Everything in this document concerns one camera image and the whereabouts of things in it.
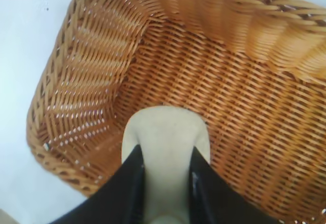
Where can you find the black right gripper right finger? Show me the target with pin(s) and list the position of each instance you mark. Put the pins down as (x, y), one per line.
(224, 198)

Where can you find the pale egg yolk pastry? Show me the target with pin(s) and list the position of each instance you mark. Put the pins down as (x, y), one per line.
(165, 142)

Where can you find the brown woven wicker basket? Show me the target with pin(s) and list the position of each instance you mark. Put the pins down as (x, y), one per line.
(229, 81)

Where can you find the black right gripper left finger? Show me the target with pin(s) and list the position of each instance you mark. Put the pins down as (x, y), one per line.
(114, 196)

